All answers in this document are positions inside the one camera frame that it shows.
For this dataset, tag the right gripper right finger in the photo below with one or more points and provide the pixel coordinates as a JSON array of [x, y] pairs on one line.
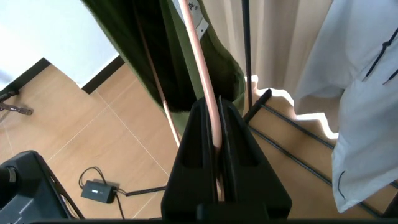
[[255, 186]]

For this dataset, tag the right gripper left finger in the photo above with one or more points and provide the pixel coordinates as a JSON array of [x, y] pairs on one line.
[[189, 186]]

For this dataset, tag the pink clothes hanger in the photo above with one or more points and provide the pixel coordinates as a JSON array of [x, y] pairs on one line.
[[203, 71]]

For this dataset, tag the pale grey shorts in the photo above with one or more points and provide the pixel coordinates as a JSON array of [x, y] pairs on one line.
[[367, 124]]

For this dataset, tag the green garment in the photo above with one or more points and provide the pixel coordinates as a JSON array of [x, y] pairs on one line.
[[149, 46]]

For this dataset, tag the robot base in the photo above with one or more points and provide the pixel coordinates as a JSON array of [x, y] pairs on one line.
[[31, 186]]

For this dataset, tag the black clothes rack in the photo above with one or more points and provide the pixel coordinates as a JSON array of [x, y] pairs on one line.
[[247, 46]]

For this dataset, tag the black power adapter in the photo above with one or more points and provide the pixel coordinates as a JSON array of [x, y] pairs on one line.
[[98, 192]]

